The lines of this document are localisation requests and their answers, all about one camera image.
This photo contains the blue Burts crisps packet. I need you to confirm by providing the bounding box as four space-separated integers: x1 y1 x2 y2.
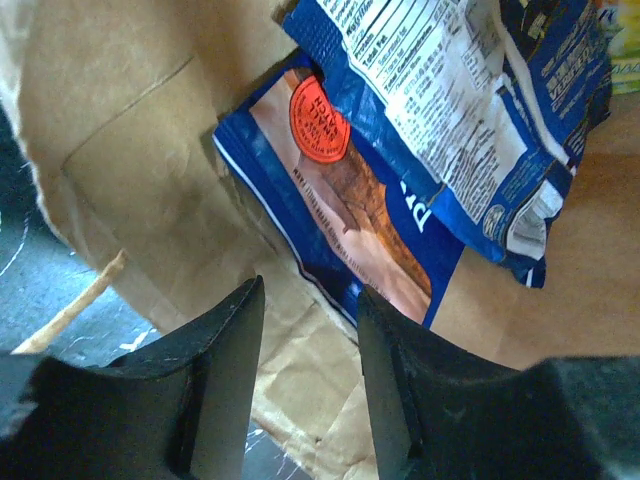
213 51 463 327

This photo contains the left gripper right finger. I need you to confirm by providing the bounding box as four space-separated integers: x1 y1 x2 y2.
357 288 639 479

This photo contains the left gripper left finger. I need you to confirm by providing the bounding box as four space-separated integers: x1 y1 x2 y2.
1 277 265 479

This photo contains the dark blue nutrition-label packet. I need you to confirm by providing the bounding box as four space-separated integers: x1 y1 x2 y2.
282 0 612 288

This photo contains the brown paper bag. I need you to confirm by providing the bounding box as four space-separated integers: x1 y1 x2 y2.
1 1 639 479

